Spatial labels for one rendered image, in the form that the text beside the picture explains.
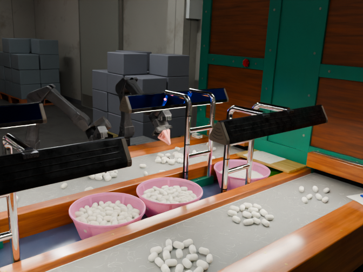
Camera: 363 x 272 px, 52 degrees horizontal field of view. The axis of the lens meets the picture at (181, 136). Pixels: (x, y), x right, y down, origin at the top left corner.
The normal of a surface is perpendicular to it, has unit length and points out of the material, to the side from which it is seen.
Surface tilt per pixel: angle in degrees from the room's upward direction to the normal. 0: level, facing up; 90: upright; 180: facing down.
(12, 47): 90
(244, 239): 0
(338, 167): 90
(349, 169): 90
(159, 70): 90
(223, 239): 0
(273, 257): 0
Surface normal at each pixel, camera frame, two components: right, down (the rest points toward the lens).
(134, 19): -0.72, 0.15
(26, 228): 0.65, 0.22
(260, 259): 0.04, -0.97
